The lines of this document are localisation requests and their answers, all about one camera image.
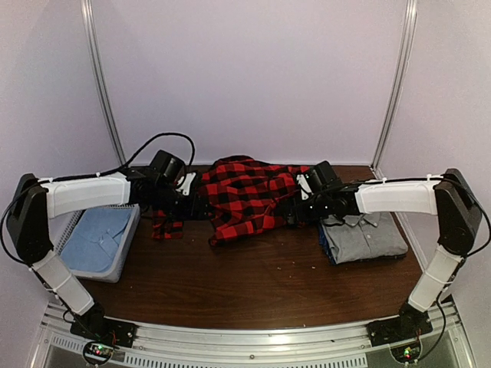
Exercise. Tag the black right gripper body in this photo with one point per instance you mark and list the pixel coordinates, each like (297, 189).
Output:
(321, 209)

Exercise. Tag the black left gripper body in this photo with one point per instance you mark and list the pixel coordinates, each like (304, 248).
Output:
(165, 202)

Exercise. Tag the red black plaid shirt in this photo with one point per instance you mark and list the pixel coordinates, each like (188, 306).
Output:
(241, 196)

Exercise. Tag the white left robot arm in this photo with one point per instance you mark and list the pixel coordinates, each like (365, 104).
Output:
(40, 210)

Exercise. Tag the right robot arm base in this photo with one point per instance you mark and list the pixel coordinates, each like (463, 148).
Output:
(402, 333)

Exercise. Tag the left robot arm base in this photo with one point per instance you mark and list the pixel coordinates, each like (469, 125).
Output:
(105, 336)

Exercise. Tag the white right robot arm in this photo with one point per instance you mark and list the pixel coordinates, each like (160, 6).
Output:
(441, 209)

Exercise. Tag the grey folded button shirt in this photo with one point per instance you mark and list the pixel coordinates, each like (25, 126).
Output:
(364, 238)

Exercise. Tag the light blue folded shirt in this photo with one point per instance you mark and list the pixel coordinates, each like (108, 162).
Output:
(95, 240)

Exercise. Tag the white plastic laundry basket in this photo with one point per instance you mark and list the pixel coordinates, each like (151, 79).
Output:
(113, 274)

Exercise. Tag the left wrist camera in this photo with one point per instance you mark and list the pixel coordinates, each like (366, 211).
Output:
(170, 172)

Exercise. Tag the aluminium front rail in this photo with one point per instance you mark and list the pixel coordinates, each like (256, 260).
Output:
(339, 345)

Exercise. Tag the aluminium corner post right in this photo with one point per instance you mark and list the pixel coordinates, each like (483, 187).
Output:
(403, 60)

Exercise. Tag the aluminium corner post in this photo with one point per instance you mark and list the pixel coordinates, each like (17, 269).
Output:
(403, 60)
(99, 78)

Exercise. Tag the aluminium corner post left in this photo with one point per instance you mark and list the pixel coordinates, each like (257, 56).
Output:
(99, 78)

